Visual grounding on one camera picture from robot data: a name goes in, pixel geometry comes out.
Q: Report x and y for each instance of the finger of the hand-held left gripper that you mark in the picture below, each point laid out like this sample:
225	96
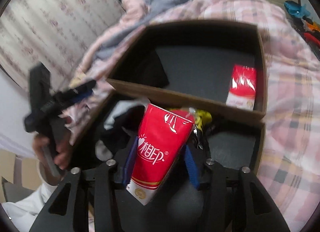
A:
80	96

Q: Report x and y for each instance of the black yellow wet wipes pack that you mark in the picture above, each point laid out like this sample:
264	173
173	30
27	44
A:
203	116

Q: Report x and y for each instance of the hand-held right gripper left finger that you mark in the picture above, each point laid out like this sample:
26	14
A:
103	184

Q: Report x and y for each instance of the pile of colourful clothes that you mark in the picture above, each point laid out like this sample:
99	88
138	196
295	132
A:
311	36

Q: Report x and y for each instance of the person's left forearm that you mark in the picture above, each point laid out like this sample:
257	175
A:
25	204

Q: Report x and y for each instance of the person's left hand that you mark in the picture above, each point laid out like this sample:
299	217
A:
62	156

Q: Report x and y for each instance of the floral pink curtain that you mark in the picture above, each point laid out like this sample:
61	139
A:
50	21

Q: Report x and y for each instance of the black knitted cloth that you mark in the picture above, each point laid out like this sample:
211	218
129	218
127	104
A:
155	71

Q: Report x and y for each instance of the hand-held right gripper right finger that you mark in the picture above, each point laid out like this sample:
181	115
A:
192	169

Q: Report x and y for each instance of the grey blanket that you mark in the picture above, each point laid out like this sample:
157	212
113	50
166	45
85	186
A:
167	1

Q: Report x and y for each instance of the light grey microfibre cloth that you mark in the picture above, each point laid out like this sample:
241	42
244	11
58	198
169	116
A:
110	121

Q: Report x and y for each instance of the pink plaid duvet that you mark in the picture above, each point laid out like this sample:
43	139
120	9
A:
287	96

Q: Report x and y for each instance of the shallow brown cardboard box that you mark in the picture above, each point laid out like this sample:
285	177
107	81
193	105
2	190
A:
232	146

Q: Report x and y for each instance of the blue plastic bag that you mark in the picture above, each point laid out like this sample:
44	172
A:
297	9

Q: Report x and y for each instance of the deep brown cardboard box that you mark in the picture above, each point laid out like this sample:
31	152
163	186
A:
200	71

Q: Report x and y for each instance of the plain pink quilt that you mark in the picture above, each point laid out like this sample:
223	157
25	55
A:
132	6

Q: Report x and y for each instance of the red tissue pack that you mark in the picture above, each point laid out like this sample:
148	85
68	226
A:
242	84
155	151

